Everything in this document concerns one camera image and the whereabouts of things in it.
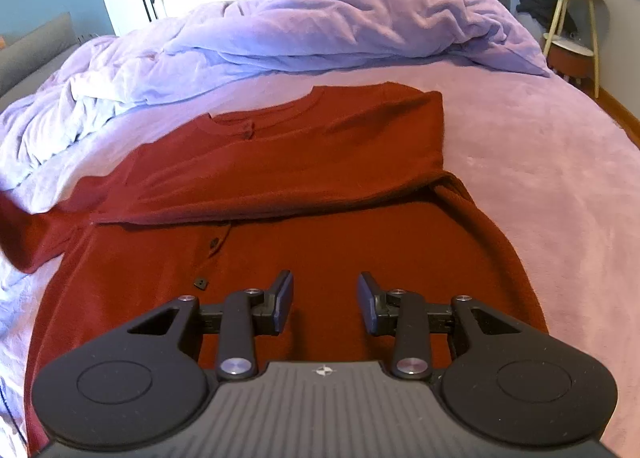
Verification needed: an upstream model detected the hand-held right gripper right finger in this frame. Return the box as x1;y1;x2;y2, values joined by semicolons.
356;271;523;382

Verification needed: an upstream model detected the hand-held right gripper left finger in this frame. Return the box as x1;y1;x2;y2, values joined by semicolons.
127;269;296;382

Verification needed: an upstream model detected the red knit sweater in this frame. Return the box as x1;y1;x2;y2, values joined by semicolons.
0;80;551;458

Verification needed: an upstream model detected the purple fluffy duvet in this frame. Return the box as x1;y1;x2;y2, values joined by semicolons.
0;0;553;216

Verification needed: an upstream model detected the red round pouf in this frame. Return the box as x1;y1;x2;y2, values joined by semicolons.
547;45;593;84

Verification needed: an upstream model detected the black cloth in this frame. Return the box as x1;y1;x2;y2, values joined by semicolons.
517;0;581;36

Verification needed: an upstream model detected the grey upholstered sofa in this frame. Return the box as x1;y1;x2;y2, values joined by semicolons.
0;12;81;98

